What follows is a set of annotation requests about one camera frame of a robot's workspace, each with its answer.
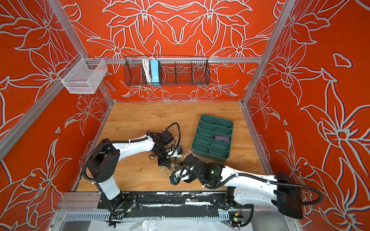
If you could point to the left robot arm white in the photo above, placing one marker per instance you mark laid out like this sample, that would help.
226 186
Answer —
101 162

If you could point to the purple sock teal toe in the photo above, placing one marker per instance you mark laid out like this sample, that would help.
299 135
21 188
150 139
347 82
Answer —
222 138

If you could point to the blue white box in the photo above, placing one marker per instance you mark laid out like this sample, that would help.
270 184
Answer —
154 65

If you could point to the argyle brown green sock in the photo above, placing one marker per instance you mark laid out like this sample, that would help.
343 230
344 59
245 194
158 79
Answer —
175 163

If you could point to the black wire wall basket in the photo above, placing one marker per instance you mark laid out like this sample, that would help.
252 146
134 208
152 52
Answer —
174 71

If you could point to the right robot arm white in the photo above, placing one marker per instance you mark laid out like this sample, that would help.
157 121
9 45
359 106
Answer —
249 189

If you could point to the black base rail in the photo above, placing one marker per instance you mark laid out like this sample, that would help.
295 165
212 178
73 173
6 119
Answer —
174 204

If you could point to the green compartment tray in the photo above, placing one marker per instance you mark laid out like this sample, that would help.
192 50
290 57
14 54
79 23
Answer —
213 138

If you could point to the clear plastic wall bin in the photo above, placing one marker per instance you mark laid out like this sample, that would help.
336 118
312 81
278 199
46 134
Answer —
83 76

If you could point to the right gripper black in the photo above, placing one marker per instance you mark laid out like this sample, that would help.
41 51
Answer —
188 180

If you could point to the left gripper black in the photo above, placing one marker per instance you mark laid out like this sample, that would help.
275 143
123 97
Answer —
165 161

